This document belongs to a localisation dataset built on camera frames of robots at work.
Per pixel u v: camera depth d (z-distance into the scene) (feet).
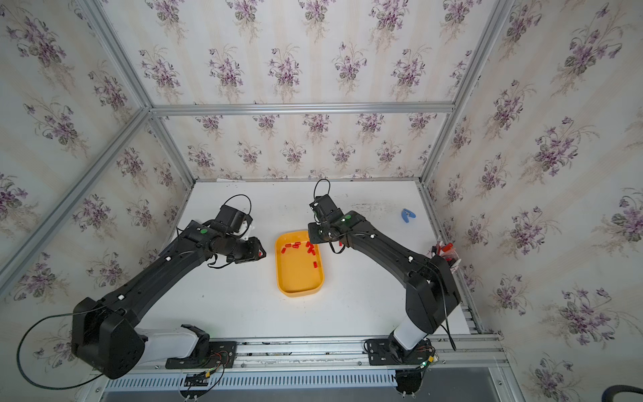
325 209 2.09
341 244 2.01
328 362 2.40
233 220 2.09
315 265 3.02
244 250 2.29
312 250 3.14
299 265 3.00
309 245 3.22
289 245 3.19
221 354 2.39
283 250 3.14
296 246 3.20
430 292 1.41
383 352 2.36
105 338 1.27
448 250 2.75
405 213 3.52
